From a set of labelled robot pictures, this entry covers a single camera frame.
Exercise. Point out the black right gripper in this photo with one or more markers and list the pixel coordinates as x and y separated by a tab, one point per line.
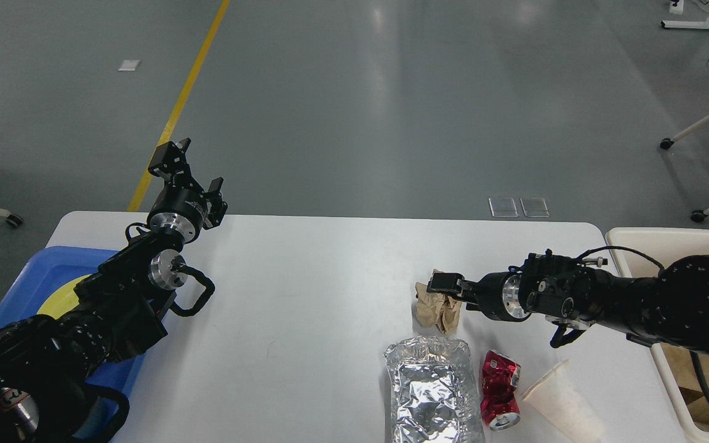
496	295

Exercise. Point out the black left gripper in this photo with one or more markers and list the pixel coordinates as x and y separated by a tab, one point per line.
183	209

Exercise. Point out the brown paper ball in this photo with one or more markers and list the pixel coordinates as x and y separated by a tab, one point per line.
427	312

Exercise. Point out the yellow plastic plate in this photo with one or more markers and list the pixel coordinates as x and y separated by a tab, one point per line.
62	300

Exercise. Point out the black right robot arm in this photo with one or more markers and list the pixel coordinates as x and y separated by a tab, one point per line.
574	293

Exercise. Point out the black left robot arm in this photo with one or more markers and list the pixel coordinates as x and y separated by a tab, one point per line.
46	362

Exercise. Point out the aluminium foil tray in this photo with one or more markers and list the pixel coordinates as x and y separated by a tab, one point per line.
432	391

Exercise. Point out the crushed red soda can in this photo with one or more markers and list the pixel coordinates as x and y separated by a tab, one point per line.
500	375

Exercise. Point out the white paper cup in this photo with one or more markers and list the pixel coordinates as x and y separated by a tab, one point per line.
558	399

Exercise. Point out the beige plastic bin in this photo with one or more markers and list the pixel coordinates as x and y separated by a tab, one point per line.
667	245

